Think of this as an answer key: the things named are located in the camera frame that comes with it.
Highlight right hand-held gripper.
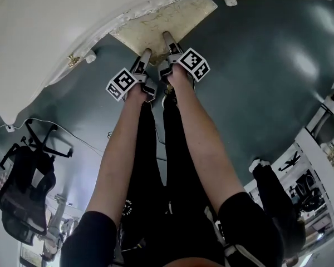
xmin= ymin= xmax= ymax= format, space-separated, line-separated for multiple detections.
xmin=159 ymin=31 xmax=211 ymax=83

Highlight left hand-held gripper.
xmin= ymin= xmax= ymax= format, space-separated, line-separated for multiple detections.
xmin=105 ymin=48 xmax=158 ymax=103

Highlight beige cushioned stool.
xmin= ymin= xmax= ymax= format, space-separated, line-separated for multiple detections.
xmin=110 ymin=0 xmax=219 ymax=66

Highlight person's right forearm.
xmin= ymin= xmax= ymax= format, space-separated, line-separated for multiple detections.
xmin=166 ymin=65 xmax=242 ymax=215

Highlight person's left forearm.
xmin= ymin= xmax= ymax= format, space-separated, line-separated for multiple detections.
xmin=85 ymin=89 xmax=147 ymax=228

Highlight white dressing table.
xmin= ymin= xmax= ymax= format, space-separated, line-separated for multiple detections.
xmin=0 ymin=0 xmax=334 ymax=125

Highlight person's right shoe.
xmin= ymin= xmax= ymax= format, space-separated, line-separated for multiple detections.
xmin=161 ymin=84 xmax=179 ymax=108

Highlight person's black trousers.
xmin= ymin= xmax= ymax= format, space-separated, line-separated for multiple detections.
xmin=122 ymin=92 xmax=212 ymax=233

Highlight black mesh office chair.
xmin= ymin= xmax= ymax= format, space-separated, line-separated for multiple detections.
xmin=0 ymin=118 xmax=75 ymax=246

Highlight grey office chair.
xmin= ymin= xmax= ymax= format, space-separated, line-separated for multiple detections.
xmin=313 ymin=111 xmax=334 ymax=146

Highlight person's black shirt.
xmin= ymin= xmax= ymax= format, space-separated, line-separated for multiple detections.
xmin=60 ymin=190 xmax=285 ymax=267

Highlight gold drawer handle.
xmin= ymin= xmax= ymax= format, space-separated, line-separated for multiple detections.
xmin=67 ymin=53 xmax=81 ymax=68

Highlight thin white cable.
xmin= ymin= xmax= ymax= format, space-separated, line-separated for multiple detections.
xmin=0 ymin=117 xmax=108 ymax=157

